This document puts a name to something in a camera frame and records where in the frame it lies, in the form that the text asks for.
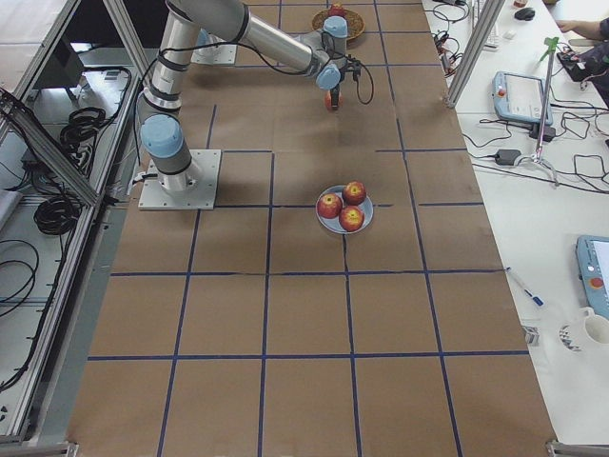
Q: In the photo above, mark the red yellow apple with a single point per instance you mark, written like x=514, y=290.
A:
x=333, y=100

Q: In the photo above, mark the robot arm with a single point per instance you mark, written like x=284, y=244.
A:
x=320, y=54

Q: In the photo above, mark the woven wicker basket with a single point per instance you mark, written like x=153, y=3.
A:
x=355, y=23

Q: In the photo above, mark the dark red apple in basket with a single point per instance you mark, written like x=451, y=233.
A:
x=336, y=10

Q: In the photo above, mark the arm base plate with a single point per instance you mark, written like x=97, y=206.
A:
x=220, y=54
x=195, y=188

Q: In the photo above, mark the blue white pen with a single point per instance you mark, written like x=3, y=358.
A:
x=527, y=290

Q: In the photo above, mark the white keyboard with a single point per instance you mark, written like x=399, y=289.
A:
x=484, y=15

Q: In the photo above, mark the red apple on plate left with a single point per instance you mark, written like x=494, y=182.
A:
x=329, y=205

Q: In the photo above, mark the white mug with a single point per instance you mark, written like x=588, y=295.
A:
x=589, y=332

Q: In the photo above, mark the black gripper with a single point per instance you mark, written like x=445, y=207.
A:
x=336, y=94

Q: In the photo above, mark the red apple on plate front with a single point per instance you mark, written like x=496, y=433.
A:
x=351, y=219

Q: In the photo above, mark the light blue plate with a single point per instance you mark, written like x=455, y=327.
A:
x=333, y=224

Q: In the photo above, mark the red apple on plate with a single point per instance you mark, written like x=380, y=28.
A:
x=351, y=219
x=354, y=193
x=329, y=205

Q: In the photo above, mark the aluminium frame post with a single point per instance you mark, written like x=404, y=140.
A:
x=462, y=75

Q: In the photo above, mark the blue teach pendant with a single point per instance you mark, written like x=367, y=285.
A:
x=517, y=97

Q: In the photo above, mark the red apple on plate back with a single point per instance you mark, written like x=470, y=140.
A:
x=354, y=193

